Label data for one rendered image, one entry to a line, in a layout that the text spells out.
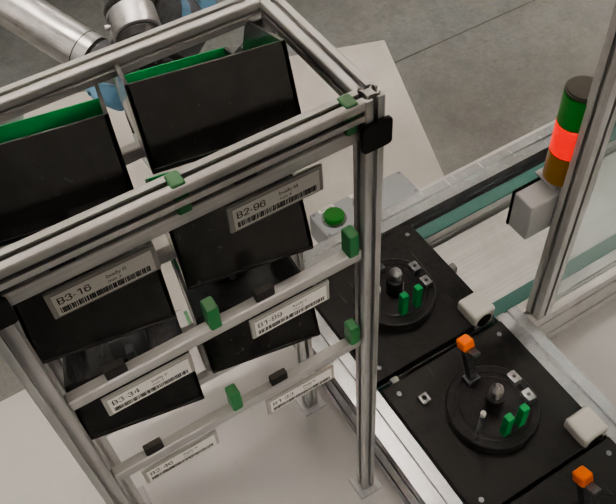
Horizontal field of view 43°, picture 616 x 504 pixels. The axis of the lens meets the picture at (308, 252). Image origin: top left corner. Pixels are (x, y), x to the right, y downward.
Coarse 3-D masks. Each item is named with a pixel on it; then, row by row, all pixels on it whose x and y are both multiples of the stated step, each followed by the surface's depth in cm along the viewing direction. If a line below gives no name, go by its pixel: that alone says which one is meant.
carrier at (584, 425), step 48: (480, 336) 127; (432, 384) 122; (480, 384) 119; (528, 384) 119; (432, 432) 117; (480, 432) 111; (528, 432) 114; (576, 432) 114; (480, 480) 112; (528, 480) 111
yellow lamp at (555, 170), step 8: (552, 160) 105; (560, 160) 104; (544, 168) 108; (552, 168) 106; (560, 168) 105; (544, 176) 108; (552, 176) 106; (560, 176) 106; (552, 184) 107; (560, 184) 107
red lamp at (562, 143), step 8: (560, 128) 100; (552, 136) 103; (560, 136) 101; (568, 136) 100; (576, 136) 100; (552, 144) 103; (560, 144) 102; (568, 144) 101; (552, 152) 104; (560, 152) 103; (568, 152) 102; (568, 160) 103
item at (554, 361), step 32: (320, 320) 132; (512, 320) 130; (544, 352) 126; (352, 384) 124; (576, 384) 122; (352, 416) 126; (384, 416) 120; (608, 416) 118; (384, 448) 117; (416, 448) 116; (416, 480) 113
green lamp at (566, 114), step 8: (568, 96) 97; (560, 104) 99; (568, 104) 97; (576, 104) 96; (584, 104) 96; (560, 112) 99; (568, 112) 98; (576, 112) 97; (584, 112) 96; (560, 120) 100; (568, 120) 98; (576, 120) 98; (568, 128) 99; (576, 128) 99
